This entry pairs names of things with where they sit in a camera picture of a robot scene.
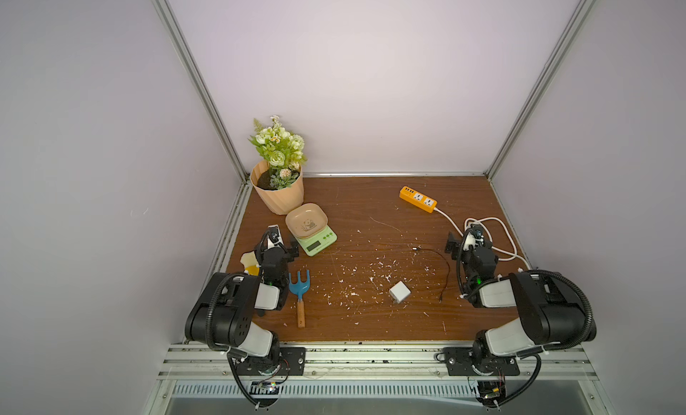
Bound black USB charging cable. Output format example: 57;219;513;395
411;246;452;303

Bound beige panda scale bowl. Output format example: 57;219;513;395
285;202;328;238

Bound white USB charger adapter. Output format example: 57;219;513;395
389;281;411;304

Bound orange power strip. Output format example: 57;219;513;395
399;186;437;213

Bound green electronic kitchen scale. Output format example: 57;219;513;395
296;226;338;257

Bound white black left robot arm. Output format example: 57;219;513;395
184;238;299;366

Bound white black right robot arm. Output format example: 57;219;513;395
445;227;597;365

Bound beige flower pot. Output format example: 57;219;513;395
250;160;305;215

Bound green white artificial flowers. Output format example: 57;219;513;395
249;115;307;191

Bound left controller circuit board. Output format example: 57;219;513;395
249;381;280;400

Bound controller circuit board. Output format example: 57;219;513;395
476;381;507;409
249;381;280;400

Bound right controller circuit board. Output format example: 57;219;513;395
476;381;507;409

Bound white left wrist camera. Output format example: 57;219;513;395
266;225;283;249

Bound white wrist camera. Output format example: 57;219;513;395
462;224;484;251
266;225;283;249

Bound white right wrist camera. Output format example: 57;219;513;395
462;224;484;251

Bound blue garden fork wooden handle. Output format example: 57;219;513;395
289;270;311;329

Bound white power strip cord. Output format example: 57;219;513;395
432;206;532;270

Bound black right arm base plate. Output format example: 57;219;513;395
435;347;520;377

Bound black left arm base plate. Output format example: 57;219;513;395
236;346;307;377

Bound aluminium front rail frame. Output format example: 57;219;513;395
157;342;598;382

